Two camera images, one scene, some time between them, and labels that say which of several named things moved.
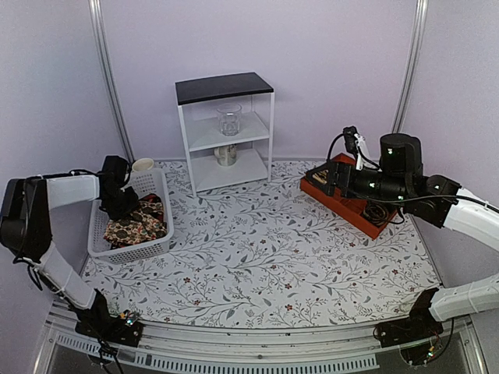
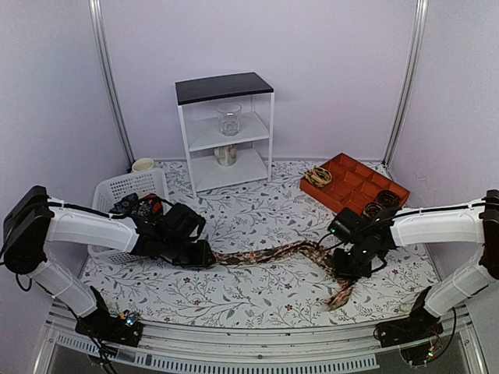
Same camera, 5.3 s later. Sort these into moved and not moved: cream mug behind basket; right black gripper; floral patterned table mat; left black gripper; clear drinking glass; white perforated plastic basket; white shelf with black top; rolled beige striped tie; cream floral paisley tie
Moved: right black gripper; cream floral paisley tie; left black gripper
Not moved: clear drinking glass; white perforated plastic basket; white shelf with black top; floral patterned table mat; cream mug behind basket; rolled beige striped tie
